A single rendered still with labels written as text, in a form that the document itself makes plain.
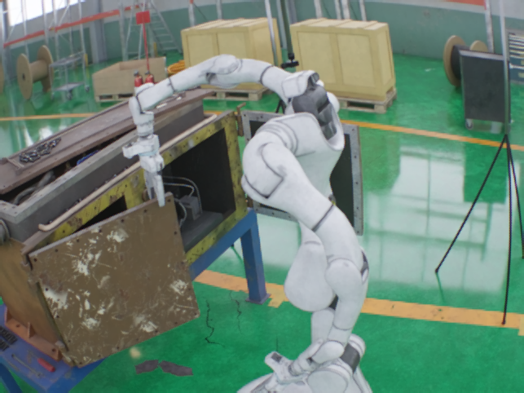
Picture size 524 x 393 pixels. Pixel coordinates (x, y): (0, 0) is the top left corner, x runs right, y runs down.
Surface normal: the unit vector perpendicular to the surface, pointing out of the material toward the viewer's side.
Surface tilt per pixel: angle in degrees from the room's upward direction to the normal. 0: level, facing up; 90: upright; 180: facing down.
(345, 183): 90
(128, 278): 90
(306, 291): 90
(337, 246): 89
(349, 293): 103
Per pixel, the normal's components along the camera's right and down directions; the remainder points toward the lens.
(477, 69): -0.34, 0.44
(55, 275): 0.60, 0.28
